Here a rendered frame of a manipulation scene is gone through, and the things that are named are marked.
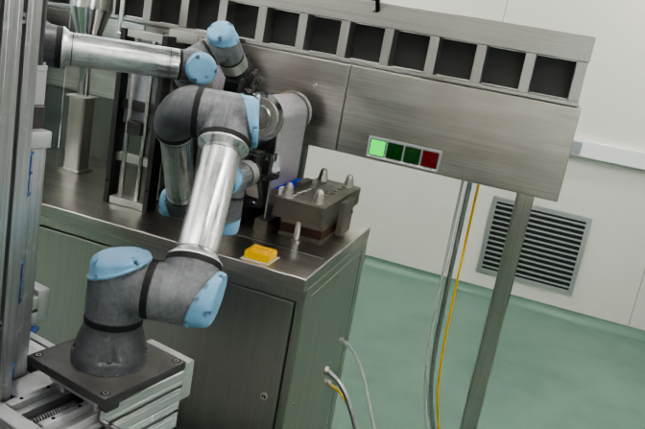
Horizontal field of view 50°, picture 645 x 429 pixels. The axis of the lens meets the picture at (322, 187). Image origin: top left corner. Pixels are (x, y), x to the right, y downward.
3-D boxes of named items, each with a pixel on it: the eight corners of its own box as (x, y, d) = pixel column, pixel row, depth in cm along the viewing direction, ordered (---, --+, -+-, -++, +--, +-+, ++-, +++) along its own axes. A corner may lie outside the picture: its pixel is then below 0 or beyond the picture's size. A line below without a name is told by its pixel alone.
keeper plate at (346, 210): (334, 234, 224) (340, 202, 221) (343, 227, 233) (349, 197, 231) (342, 236, 223) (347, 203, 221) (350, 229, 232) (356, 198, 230)
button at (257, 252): (243, 257, 191) (244, 249, 190) (253, 251, 197) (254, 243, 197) (266, 264, 189) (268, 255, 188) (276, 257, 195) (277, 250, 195)
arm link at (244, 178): (207, 194, 185) (211, 163, 183) (226, 187, 195) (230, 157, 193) (234, 201, 182) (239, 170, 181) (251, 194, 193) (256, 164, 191)
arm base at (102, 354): (106, 385, 133) (111, 337, 131) (54, 355, 140) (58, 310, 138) (162, 360, 146) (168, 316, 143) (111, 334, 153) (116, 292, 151)
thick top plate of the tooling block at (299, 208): (272, 215, 212) (274, 196, 210) (315, 193, 249) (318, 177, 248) (321, 227, 207) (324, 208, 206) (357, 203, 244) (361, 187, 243)
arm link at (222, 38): (197, 28, 180) (226, 12, 181) (209, 56, 189) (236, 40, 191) (210, 47, 176) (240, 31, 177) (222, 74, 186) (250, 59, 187)
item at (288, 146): (268, 190, 216) (276, 131, 211) (295, 179, 237) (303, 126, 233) (269, 191, 215) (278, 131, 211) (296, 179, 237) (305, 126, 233)
